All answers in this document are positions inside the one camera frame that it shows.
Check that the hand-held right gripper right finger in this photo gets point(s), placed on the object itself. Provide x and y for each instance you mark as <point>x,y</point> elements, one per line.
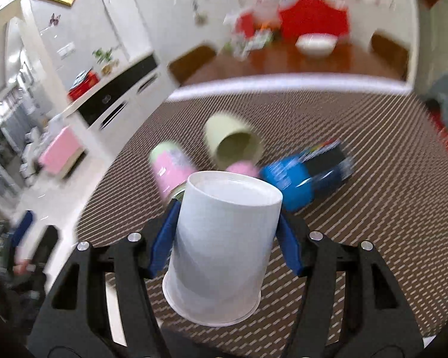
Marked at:
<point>289,239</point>

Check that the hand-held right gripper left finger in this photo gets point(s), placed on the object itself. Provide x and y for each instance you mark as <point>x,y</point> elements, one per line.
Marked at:
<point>163,236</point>

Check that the white paper cup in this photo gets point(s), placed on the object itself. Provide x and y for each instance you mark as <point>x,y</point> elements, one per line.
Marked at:
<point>220,238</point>

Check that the blue and black cup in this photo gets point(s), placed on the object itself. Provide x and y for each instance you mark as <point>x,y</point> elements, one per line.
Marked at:
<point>306,177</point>

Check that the pink and green cup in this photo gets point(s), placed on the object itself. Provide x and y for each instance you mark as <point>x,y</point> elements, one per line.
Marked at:
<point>168,167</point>

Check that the small pink cup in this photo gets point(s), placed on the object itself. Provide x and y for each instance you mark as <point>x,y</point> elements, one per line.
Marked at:
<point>243,168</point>

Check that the pale green cup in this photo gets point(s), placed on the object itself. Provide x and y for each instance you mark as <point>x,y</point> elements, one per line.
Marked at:
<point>234,140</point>

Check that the brown striped table mat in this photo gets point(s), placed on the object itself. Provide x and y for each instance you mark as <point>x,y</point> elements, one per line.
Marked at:
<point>351,149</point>

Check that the pink box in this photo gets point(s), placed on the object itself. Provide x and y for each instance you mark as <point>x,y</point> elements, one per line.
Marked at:
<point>58,151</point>

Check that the white and black cabinet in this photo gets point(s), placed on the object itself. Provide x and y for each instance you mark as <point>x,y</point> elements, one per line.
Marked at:
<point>115,89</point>

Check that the red box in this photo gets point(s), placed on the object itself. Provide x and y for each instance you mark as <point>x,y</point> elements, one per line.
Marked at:
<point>83,83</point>

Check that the wooden dining table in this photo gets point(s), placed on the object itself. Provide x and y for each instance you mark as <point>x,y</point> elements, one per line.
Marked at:
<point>283,63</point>

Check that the brown wooden chair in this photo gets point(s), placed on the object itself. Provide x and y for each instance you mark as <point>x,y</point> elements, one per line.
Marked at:
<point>389,55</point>
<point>192,62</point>

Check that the green potted plant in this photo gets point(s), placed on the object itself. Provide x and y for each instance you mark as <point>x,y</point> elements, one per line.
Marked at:
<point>105,56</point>

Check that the white bowl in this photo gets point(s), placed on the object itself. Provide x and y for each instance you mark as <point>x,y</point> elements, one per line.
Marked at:
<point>316,44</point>

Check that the red cloth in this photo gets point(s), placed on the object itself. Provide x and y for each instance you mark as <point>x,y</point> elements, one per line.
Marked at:
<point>313,16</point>

